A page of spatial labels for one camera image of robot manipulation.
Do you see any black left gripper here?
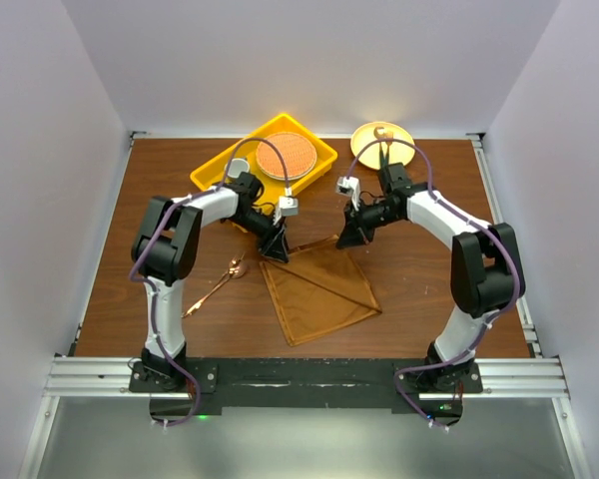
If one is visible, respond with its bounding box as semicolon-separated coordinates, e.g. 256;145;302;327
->
227;207;289;262

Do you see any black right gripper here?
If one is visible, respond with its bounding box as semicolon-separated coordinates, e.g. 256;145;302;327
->
335;197;401;249

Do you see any brown cloth napkin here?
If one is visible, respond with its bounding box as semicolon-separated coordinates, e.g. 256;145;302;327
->
260;236;382;346

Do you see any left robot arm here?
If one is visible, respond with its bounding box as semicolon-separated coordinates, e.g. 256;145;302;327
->
129;173;299;391

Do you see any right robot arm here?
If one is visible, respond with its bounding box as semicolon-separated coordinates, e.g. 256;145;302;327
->
335;164;525;392

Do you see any rose gold spoon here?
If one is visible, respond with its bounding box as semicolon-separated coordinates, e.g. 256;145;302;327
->
181;262;248;318

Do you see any yellow round plate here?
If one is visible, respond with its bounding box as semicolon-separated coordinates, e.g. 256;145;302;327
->
350;121;415;170

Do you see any grey ceramic cup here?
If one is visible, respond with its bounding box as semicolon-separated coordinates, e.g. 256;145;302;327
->
226;158;251;180

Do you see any woven round coaster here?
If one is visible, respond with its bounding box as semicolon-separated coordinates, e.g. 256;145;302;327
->
256;132;317;181

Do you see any yellow plastic tray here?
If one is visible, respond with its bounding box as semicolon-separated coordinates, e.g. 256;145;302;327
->
190;113;338;214

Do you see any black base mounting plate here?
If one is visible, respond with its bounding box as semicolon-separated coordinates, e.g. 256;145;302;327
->
128;356;484;425

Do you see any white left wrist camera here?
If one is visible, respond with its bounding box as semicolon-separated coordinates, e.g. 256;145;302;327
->
276;196;299;218

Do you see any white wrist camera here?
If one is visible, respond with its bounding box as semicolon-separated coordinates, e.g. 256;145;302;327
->
335;176;360;205
276;196;299;218

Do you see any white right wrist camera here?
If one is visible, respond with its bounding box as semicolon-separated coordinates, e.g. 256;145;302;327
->
335;176;360;205

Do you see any wooden fork green handle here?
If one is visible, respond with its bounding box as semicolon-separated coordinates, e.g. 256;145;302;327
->
381;131;394;167

